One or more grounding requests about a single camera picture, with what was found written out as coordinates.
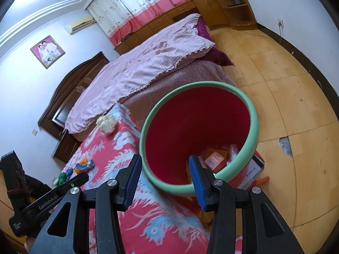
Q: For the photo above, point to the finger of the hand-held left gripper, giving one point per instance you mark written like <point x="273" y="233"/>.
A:
<point x="71" y="181"/>

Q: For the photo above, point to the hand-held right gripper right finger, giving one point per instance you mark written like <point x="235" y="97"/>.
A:
<point x="197" y="182"/>

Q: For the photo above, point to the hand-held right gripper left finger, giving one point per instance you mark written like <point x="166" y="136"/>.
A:
<point x="132" y="180"/>

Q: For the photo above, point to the orange cardboard box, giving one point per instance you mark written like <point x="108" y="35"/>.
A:
<point x="214" y="161"/>

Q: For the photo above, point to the red bucket with green rim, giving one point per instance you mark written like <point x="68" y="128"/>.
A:
<point x="196" y="121"/>

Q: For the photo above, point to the small blue item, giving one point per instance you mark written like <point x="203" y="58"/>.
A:
<point x="69" y="172"/>

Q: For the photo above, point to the green crumpled item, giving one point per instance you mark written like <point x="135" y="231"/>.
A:
<point x="61" y="178"/>

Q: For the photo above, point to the orange and blue toy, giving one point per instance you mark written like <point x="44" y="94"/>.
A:
<point x="81" y="165"/>

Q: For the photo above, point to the dark cloth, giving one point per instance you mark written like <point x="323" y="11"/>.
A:
<point x="34" y="187"/>

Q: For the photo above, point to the grey blue wrapper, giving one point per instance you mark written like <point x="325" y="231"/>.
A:
<point x="90" y="164"/>

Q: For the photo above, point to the dark wooden nightstand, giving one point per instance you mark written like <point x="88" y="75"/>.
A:
<point x="67" y="148"/>

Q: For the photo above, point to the clear plastic bag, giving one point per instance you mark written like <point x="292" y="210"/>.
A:
<point x="234" y="149"/>

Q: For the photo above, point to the red floral tablecloth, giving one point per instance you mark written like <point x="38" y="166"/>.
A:
<point x="164" y="225"/>

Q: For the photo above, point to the white cardboard box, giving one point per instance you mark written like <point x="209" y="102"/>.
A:
<point x="253" y="170"/>

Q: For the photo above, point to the crumpled cream tissue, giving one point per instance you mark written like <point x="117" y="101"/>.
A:
<point x="106" y="123"/>

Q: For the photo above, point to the dark wooden headboard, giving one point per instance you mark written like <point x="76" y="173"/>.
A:
<point x="61" y="90"/>

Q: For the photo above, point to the bed with brown bedspread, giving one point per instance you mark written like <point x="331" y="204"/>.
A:
<point x="185" y="79"/>

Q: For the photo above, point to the pink blanket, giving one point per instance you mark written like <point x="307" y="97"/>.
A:
<point x="132" y="68"/>

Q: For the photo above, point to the purple pillow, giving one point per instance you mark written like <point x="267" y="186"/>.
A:
<point x="219" y="57"/>

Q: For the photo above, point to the wooden corner shelf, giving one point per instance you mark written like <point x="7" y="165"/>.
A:
<point x="238" y="18"/>

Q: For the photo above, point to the low wooden cabinet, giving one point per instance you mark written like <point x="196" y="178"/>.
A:
<point x="206" y="5"/>

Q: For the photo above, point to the white and pink curtain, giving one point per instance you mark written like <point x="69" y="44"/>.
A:
<point x="143" y="2"/>

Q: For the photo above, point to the glass shelf ornament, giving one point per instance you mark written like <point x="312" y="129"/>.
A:
<point x="235" y="1"/>

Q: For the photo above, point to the framed wall photo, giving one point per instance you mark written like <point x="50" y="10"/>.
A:
<point x="47" y="51"/>

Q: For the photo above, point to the wall air conditioner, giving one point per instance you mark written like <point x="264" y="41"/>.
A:
<point x="80" y="24"/>

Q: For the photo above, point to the white wall outlet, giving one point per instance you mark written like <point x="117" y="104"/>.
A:
<point x="281" y="23"/>

